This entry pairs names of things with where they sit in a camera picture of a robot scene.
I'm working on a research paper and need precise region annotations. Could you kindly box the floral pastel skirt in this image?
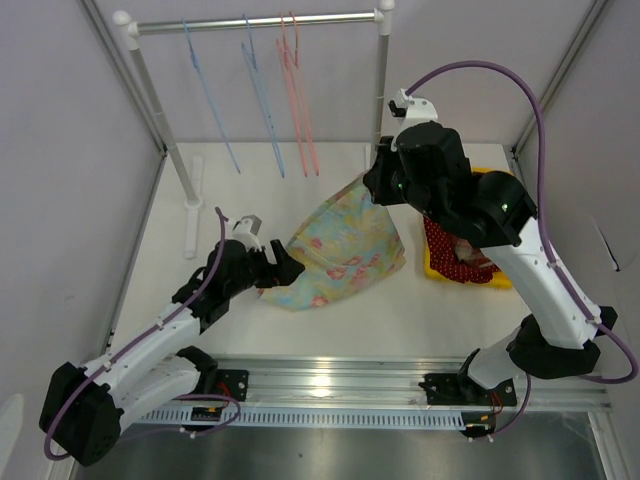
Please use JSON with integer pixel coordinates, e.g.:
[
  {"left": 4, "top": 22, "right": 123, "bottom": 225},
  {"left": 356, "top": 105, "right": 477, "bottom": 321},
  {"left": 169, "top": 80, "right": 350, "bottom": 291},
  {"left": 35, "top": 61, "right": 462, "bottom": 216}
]
[{"left": 260, "top": 176, "right": 406, "bottom": 311}]

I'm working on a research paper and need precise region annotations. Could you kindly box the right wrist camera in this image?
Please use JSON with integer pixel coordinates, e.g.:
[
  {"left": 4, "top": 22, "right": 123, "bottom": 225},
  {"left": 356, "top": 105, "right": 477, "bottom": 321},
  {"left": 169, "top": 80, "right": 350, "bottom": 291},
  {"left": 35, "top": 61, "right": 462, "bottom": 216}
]
[{"left": 388, "top": 89, "right": 438, "bottom": 151}]

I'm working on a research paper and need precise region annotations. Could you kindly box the white metal clothes rack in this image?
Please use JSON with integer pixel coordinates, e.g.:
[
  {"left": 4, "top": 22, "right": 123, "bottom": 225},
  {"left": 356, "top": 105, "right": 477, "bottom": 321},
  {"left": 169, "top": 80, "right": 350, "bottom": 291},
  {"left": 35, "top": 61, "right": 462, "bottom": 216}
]
[{"left": 112, "top": 1, "right": 395, "bottom": 260}]

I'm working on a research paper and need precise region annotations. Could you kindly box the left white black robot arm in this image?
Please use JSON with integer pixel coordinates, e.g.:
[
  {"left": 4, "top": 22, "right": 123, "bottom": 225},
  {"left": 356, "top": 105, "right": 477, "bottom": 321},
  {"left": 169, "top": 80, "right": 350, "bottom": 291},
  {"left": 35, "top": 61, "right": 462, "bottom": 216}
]
[{"left": 39, "top": 240, "right": 305, "bottom": 466}]

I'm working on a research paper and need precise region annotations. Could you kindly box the red polka dot cloth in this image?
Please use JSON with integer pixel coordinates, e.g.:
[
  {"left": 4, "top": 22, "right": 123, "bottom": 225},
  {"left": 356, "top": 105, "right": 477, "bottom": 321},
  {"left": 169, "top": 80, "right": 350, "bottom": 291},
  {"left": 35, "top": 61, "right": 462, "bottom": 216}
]
[{"left": 424, "top": 215, "right": 501, "bottom": 286}]

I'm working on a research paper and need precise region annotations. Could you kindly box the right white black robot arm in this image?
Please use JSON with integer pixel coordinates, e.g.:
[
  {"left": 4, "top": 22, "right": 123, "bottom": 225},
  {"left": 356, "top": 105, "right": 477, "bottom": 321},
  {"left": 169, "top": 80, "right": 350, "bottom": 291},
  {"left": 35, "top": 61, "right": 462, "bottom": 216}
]
[{"left": 363, "top": 121, "right": 617, "bottom": 404}]

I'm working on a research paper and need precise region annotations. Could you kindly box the white slotted cable duct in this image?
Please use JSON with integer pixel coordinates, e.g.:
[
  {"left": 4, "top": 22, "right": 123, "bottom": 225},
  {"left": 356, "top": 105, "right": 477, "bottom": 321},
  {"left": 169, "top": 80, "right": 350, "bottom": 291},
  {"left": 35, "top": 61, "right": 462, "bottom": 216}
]
[{"left": 137, "top": 405, "right": 466, "bottom": 431}]

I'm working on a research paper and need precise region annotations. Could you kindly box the pink wire hanger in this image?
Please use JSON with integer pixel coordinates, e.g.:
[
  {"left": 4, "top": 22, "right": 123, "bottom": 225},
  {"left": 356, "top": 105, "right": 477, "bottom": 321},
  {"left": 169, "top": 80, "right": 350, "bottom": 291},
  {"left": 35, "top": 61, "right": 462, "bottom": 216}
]
[
  {"left": 286, "top": 11, "right": 320, "bottom": 176},
  {"left": 276, "top": 15, "right": 309, "bottom": 177}
]

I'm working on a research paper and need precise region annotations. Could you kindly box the blue wire hanger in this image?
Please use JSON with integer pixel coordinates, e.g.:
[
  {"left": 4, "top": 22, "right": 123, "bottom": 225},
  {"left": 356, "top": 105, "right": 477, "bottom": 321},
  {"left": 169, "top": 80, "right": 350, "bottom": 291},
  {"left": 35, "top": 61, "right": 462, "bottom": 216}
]
[
  {"left": 241, "top": 14, "right": 285, "bottom": 178},
  {"left": 181, "top": 19, "right": 241, "bottom": 174}
]

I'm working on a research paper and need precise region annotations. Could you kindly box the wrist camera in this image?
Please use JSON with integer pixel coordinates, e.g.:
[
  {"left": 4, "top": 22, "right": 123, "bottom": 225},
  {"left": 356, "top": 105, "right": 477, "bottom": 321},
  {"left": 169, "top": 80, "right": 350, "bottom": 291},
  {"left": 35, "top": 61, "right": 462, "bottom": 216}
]
[
  {"left": 231, "top": 215, "right": 262, "bottom": 251},
  {"left": 388, "top": 89, "right": 438, "bottom": 151}
]

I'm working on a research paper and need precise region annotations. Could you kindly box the yellow plastic tray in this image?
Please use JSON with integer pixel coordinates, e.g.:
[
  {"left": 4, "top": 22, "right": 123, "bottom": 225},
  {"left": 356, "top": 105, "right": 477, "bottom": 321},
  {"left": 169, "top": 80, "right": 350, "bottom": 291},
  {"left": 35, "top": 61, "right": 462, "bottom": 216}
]
[{"left": 423, "top": 166, "right": 514, "bottom": 292}]

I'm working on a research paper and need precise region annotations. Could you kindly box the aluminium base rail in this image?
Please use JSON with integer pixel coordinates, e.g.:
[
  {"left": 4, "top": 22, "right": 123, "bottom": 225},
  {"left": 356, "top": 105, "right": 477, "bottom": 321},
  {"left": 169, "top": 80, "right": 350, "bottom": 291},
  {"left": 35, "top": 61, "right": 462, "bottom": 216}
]
[{"left": 211, "top": 354, "right": 612, "bottom": 413}]

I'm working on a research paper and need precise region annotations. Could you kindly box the red plaid cloth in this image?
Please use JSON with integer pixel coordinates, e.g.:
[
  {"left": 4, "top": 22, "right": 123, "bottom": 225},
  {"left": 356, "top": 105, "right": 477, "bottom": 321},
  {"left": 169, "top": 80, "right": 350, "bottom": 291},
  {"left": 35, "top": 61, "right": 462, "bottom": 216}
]
[{"left": 452, "top": 238, "right": 493, "bottom": 268}]

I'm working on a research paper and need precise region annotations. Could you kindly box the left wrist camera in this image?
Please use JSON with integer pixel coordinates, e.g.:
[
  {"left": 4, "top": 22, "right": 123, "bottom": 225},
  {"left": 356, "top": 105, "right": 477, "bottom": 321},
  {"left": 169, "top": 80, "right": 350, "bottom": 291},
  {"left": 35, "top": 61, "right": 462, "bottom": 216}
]
[{"left": 231, "top": 215, "right": 262, "bottom": 251}]

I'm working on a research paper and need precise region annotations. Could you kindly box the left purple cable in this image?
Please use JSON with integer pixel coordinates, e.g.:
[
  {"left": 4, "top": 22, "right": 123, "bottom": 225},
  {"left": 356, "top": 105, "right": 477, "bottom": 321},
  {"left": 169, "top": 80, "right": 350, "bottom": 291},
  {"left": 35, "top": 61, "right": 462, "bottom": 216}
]
[{"left": 43, "top": 206, "right": 231, "bottom": 461}]

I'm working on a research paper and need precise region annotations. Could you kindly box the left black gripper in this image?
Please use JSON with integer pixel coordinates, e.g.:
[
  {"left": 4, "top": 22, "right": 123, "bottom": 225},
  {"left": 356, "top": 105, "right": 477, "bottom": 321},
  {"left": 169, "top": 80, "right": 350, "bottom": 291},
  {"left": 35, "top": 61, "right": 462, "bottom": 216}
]
[{"left": 225, "top": 240, "right": 303, "bottom": 299}]

